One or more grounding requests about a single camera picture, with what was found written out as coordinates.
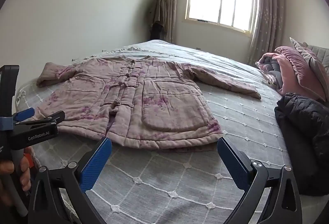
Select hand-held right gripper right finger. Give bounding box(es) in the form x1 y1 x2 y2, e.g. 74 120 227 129
217 137 302 224

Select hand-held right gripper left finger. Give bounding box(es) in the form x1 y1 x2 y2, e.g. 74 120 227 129
28 137 113 224

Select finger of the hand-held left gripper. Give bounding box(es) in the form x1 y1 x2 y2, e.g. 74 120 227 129
15 110 66 129
13 108 35 122

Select pink floral quilted jacket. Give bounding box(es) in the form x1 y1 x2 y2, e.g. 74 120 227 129
36 56 262 150

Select hanging dark clothes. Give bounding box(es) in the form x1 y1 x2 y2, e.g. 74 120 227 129
149 0 167 40

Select person's left hand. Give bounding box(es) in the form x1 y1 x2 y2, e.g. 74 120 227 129
0 147 32 205

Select bed with grey bedspread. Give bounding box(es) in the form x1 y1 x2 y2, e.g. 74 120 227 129
14 39 304 224

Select black puffer jacket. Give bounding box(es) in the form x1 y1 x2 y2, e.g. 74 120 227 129
274 93 329 196

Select folded plaid blanket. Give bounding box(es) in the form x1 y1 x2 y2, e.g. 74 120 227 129
255 53 284 89

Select pink velvet pillow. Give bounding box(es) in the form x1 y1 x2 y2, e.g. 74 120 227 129
274 46 326 102

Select grey and pink pillow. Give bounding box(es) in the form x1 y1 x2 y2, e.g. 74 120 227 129
289 37 329 91

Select grey padded headboard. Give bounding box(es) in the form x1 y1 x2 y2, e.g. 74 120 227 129
303 42 329 73

